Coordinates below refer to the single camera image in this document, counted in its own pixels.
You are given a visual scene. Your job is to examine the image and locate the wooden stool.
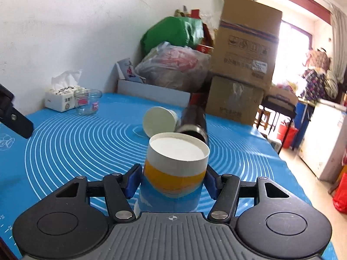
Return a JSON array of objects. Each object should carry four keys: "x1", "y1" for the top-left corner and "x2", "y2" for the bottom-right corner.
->
[{"x1": 253, "y1": 105, "x2": 274, "y2": 136}]

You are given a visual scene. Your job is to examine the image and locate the white tissue pack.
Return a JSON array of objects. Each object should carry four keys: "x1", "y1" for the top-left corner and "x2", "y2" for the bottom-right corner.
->
[{"x1": 45, "y1": 70, "x2": 87, "y2": 112}]

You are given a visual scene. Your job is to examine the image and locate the black cylindrical bottle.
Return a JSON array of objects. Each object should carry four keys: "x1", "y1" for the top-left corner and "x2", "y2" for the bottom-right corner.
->
[{"x1": 175, "y1": 93, "x2": 209, "y2": 145}]

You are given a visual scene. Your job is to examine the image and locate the plain white paper cup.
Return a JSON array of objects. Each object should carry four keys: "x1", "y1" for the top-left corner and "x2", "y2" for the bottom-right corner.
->
[{"x1": 143, "y1": 106, "x2": 182, "y2": 138}]

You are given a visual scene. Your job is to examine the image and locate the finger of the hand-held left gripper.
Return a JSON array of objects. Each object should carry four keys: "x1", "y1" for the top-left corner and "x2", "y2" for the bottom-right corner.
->
[{"x1": 0, "y1": 84, "x2": 34, "y2": 139}]

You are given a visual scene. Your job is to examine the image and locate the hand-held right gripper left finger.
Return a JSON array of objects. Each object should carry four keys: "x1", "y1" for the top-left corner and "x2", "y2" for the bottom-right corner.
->
[{"x1": 55, "y1": 164, "x2": 143, "y2": 220}]

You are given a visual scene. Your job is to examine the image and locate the clear plastic bag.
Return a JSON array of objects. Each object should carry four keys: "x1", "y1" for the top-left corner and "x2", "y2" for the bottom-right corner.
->
[{"x1": 135, "y1": 42, "x2": 211, "y2": 91}]

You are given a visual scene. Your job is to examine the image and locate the white chest freezer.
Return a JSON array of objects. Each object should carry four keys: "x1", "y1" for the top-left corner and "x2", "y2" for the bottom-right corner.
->
[{"x1": 298, "y1": 98, "x2": 347, "y2": 182}]

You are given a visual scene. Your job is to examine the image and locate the red plastic bag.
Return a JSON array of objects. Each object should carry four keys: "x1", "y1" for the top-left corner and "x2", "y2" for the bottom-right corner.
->
[{"x1": 333, "y1": 172, "x2": 347, "y2": 214}]

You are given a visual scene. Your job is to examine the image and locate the white cardboard box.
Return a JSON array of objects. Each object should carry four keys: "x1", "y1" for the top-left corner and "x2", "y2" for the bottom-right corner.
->
[{"x1": 116, "y1": 58, "x2": 191, "y2": 107}]

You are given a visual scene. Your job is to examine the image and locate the large brown cardboard box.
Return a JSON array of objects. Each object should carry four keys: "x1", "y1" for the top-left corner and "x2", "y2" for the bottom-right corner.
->
[{"x1": 210, "y1": 0, "x2": 283, "y2": 87}]

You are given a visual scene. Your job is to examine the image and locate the red bucket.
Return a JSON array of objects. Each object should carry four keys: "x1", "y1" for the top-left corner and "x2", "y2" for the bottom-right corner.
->
[{"x1": 278, "y1": 121, "x2": 299, "y2": 149}]

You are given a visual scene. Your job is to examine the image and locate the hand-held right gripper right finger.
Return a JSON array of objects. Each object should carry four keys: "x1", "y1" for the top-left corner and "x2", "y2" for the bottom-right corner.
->
[{"x1": 204, "y1": 166, "x2": 295, "y2": 221}]

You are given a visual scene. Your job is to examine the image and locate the small brown cardboard box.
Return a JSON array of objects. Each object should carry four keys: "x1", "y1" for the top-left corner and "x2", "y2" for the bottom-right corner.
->
[{"x1": 205, "y1": 75, "x2": 265, "y2": 126}]

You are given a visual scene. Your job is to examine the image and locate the green plastic bag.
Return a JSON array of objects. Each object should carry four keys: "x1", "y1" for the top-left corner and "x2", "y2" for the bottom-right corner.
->
[{"x1": 141, "y1": 16, "x2": 204, "y2": 56}]

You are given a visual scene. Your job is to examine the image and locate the white window curtain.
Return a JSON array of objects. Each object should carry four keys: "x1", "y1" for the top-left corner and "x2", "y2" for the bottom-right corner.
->
[{"x1": 329, "y1": 3, "x2": 347, "y2": 82}]

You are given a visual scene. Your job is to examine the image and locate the clear glass jar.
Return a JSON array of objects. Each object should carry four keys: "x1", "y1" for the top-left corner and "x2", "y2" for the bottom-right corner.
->
[{"x1": 74, "y1": 89, "x2": 103, "y2": 115}]

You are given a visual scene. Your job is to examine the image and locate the blue silicone mat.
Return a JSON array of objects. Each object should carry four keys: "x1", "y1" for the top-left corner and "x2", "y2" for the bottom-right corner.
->
[{"x1": 0, "y1": 92, "x2": 313, "y2": 260}]

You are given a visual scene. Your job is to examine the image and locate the white and orange paper cup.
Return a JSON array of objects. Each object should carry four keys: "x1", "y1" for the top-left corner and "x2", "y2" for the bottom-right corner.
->
[{"x1": 143, "y1": 132, "x2": 210, "y2": 198}]

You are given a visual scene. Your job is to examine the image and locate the patterned hanging clothes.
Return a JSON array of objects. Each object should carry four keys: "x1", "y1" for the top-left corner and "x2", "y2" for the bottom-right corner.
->
[{"x1": 299, "y1": 48, "x2": 339, "y2": 103}]

